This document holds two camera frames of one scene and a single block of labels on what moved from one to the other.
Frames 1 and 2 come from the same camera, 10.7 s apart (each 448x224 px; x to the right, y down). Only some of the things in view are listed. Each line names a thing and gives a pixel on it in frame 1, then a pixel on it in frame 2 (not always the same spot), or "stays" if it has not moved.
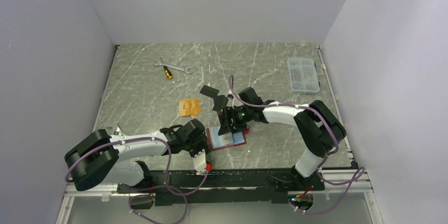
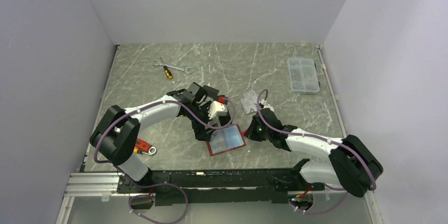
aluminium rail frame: (345, 182) stays
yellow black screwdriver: (167, 71) stays
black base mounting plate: (197, 187) stays
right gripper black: (235, 127) to (251, 133)
